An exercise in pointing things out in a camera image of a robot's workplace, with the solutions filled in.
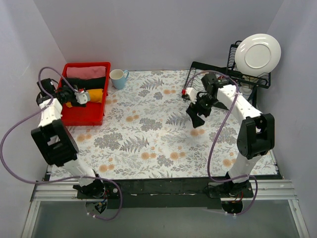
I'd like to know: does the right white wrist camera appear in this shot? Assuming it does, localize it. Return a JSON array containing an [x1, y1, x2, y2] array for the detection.
[[181, 87, 198, 104]]

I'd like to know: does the light blue mug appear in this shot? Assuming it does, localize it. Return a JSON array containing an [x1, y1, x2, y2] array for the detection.
[[109, 69, 129, 90]]

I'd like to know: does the orange t shirt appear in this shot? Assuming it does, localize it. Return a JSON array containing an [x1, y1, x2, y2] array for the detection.
[[65, 89, 104, 108]]

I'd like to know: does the aluminium rail frame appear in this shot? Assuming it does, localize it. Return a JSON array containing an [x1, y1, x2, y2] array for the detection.
[[21, 179, 309, 238]]

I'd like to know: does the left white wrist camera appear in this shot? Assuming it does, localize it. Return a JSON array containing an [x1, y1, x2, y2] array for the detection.
[[74, 90, 91, 105]]

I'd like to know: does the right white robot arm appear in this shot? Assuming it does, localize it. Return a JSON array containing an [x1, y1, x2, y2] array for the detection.
[[182, 70, 275, 197]]

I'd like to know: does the white plate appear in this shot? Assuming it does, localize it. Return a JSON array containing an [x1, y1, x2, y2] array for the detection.
[[235, 34, 281, 77]]

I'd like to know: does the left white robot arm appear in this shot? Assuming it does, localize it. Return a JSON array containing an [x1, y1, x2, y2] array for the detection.
[[31, 78, 106, 198]]

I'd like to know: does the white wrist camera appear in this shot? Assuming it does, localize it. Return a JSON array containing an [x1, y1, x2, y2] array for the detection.
[[181, 87, 198, 104], [74, 90, 91, 105]]

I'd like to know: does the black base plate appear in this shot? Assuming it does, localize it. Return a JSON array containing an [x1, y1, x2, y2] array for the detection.
[[76, 176, 255, 210]]

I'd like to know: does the black rolled t shirt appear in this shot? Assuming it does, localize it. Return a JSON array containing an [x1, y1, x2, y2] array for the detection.
[[66, 77, 106, 90]]

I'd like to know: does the floral table mat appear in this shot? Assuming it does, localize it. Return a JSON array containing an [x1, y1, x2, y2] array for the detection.
[[49, 69, 278, 181]]

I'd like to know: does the red plastic bin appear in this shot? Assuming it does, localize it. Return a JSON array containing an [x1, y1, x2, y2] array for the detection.
[[61, 61, 111, 126]]

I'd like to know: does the black wire dish rack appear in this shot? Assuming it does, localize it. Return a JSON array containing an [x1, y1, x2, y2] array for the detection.
[[181, 41, 271, 107]]

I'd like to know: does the pink rolled t shirt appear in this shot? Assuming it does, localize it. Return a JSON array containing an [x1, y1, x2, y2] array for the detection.
[[66, 66, 106, 80]]

